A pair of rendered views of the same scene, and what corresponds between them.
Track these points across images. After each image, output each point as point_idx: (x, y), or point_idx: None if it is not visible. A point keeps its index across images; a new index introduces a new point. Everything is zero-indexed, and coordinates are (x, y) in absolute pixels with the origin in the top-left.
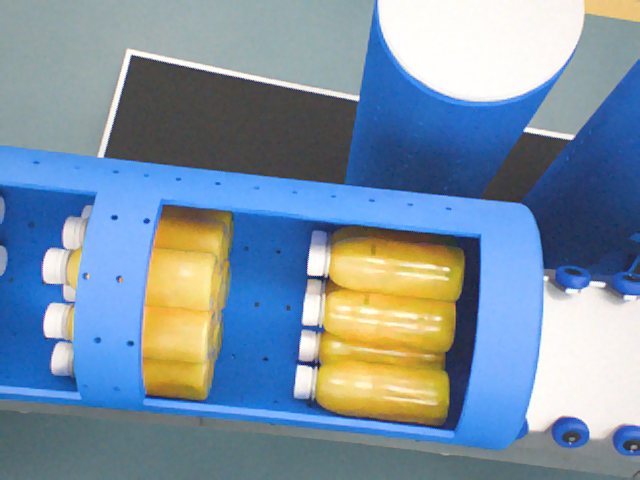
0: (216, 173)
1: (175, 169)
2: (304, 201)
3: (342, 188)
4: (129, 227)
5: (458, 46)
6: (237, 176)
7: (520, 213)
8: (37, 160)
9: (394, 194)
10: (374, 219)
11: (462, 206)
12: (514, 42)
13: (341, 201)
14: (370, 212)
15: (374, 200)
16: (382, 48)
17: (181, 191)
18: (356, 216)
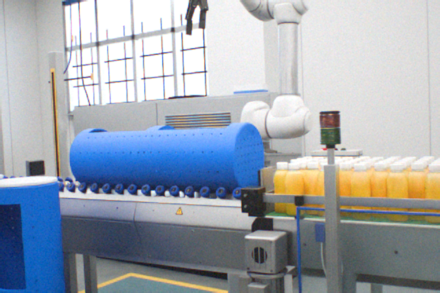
0: (130, 142)
1: (138, 142)
2: (116, 134)
3: (105, 142)
4: (155, 126)
5: (39, 178)
6: (126, 142)
7: (75, 139)
8: (167, 136)
9: (95, 142)
10: (106, 132)
11: (85, 139)
12: (25, 178)
13: (108, 135)
14: (105, 133)
15: (102, 137)
16: (56, 184)
17: (140, 132)
18: (108, 132)
